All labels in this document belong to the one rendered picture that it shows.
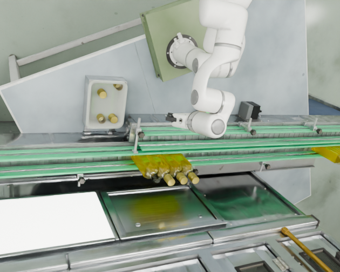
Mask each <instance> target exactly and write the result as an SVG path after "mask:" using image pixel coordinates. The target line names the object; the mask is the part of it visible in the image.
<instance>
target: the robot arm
mask: <svg viewBox="0 0 340 272"><path fill-rule="evenodd" d="M252 1H253V0H199V21H200V24H201V25H202V26H204V27H207V30H206V34H205V37H204V40H203V48H204V50H205V51H206V52H208V53H206V52H205V51H204V50H202V49H200V48H198V47H196V46H195V45H194V43H193V42H192V41H191V40H189V39H187V38H183V37H182V35H181V33H180V32H179V33H177V36H178V38H179V39H176V38H174V43H173V44H172V46H171V48H170V51H169V55H170V58H171V60H172V62H173V63H174V64H176V65H178V66H185V67H187V68H189V69H190V70H192V71H193V72H194V74H195V77H194V80H193V86H192V92H191V104H192V107H193V108H194V109H196V110H197V111H194V112H192V113H169V112H168V115H167V117H166V120H167V121H171V122H172V126H174V127H178V128H185V129H189V130H190V131H191V132H194V133H197V134H200V135H204V136H207V137H210V138H219V137H221V136H223V134H224V133H225V131H226V128H227V121H228V119H229V116H230V114H231V112H232V110H233V108H234V105H235V96H234V95H233V94H232V93H230V92H227V91H221V90H217V89H212V88H208V87H207V83H208V79H209V78H230V77H232V76H233V75H234V73H235V71H236V69H237V66H238V64H239V62H240V59H241V56H242V54H243V51H244V47H245V43H246V39H245V35H244V33H245V30H246V25H247V19H248V12H247V10H246V9H247V8H248V7H249V6H250V5H251V3H252ZM207 112H208V113H207Z"/></svg>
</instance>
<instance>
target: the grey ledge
mask: <svg viewBox="0 0 340 272"><path fill-rule="evenodd" d="M315 159H316V158H311V159H294V160H278V161H266V164H269V165H270V166H271V167H270V169H265V166H263V167H262V170H261V172H268V171H281V170H289V169H302V168H315V166H313V165H314V162H315ZM260 166H261V165H260V164H259V162H245V163H236V164H219V165H203V166H195V169H197V170H198V172H199V173H198V174H197V175H205V174H219V173H232V172H246V171H254V172H259V170H260Z"/></svg>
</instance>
